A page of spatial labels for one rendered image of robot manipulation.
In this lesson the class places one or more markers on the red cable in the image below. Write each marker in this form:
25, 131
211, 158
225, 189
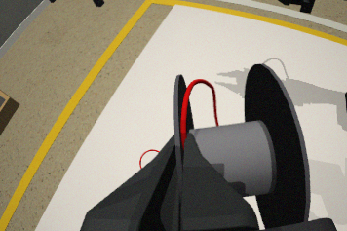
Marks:
185, 105

